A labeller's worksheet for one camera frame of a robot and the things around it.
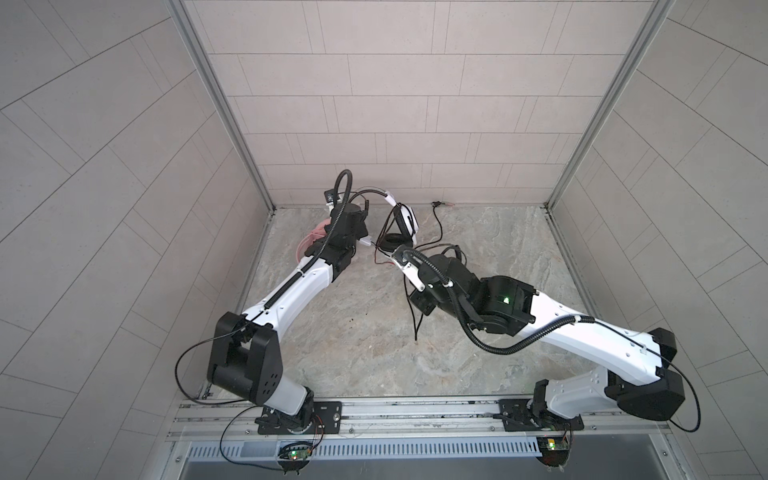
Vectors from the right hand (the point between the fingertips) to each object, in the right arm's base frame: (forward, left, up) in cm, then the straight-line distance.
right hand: (406, 278), depth 65 cm
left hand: (+25, +12, -3) cm, 28 cm away
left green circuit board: (-28, +27, -25) cm, 46 cm away
